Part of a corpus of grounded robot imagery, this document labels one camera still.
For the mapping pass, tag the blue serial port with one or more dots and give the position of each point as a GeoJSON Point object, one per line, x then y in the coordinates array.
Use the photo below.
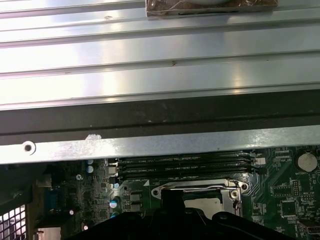
{"type": "Point", "coordinates": [53, 205]}

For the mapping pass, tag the CPU socket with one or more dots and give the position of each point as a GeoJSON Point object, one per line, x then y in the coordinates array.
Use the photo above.
{"type": "Point", "coordinates": [160, 187]}

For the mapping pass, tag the green motherboard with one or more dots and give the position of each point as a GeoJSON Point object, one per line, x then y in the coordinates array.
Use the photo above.
{"type": "Point", "coordinates": [265, 180]}

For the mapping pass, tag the silver-topped CPU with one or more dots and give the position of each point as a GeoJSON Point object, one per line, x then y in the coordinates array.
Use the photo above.
{"type": "Point", "coordinates": [200, 206]}

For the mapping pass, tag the grey square power choke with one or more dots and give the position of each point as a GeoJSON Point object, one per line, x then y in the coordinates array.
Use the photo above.
{"type": "Point", "coordinates": [136, 206]}
{"type": "Point", "coordinates": [136, 196]}

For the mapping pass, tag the black and grey PC case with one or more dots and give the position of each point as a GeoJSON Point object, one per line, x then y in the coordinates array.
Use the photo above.
{"type": "Point", "coordinates": [160, 117]}

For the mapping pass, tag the metal socket cover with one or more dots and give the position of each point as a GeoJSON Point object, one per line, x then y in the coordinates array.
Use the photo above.
{"type": "Point", "coordinates": [227, 205]}

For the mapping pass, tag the silver coin cell battery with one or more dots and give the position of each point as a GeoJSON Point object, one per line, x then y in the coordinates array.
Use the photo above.
{"type": "Point", "coordinates": [308, 162]}

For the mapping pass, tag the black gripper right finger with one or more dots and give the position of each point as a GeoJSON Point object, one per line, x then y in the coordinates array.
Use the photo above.
{"type": "Point", "coordinates": [250, 230]}

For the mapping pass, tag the black RAM slot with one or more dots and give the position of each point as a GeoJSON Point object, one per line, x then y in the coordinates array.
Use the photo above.
{"type": "Point", "coordinates": [200, 166]}
{"type": "Point", "coordinates": [200, 175]}
{"type": "Point", "coordinates": [200, 158]}

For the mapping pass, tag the black square chip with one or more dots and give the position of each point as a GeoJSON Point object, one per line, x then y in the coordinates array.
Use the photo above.
{"type": "Point", "coordinates": [289, 208]}

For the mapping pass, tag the small silver-top capacitor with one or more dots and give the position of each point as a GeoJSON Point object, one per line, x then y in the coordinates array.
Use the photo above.
{"type": "Point", "coordinates": [113, 203]}
{"type": "Point", "coordinates": [116, 214]}
{"type": "Point", "coordinates": [90, 170]}
{"type": "Point", "coordinates": [116, 185]}
{"type": "Point", "coordinates": [90, 162]}

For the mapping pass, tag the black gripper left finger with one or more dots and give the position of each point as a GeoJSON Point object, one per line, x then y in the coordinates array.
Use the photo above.
{"type": "Point", "coordinates": [172, 200]}

